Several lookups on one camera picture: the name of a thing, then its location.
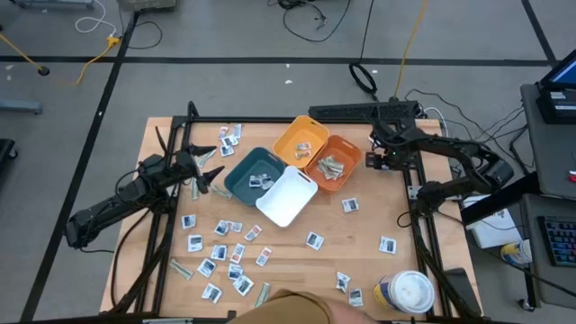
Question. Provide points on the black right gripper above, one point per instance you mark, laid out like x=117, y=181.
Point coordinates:
x=380, y=161

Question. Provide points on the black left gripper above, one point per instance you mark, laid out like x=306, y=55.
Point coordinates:
x=185, y=165

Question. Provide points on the long green bandage wrapper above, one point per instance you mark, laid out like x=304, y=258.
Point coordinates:
x=181, y=268
x=195, y=189
x=220, y=192
x=263, y=292
x=206, y=158

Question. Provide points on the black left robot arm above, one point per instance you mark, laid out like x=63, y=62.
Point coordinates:
x=112, y=204

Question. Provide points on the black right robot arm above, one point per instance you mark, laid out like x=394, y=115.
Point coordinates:
x=450, y=146

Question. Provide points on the orange plastic bin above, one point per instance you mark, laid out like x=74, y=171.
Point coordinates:
x=346, y=153

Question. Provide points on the teal plastic bin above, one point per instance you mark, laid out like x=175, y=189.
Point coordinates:
x=243, y=184

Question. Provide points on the plain white packet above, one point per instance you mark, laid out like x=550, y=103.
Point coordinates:
x=237, y=130

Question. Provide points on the black perforated mounting beam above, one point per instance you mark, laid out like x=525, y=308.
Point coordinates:
x=351, y=110

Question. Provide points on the white plastic bin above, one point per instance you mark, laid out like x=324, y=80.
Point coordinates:
x=285, y=198

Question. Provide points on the yellow plastic bin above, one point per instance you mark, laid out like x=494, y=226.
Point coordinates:
x=292, y=135

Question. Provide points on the white cardboard box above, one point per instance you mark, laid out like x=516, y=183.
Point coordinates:
x=490, y=231

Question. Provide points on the white lidded container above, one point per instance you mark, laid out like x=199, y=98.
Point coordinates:
x=405, y=291

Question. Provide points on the black flat device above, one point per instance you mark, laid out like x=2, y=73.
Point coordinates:
x=461, y=288

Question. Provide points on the grey side desk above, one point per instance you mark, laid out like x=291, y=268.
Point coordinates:
x=551, y=285
x=544, y=153

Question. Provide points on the small wipes canister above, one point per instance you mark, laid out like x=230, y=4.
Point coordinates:
x=517, y=253

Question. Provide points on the black laptop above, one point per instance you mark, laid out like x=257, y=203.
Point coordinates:
x=560, y=105

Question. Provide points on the black backlit keyboard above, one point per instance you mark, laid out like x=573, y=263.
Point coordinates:
x=560, y=240

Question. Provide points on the black caster base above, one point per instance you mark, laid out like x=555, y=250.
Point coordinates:
x=6, y=153

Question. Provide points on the grey metal floor foot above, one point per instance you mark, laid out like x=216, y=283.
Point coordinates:
x=54, y=3

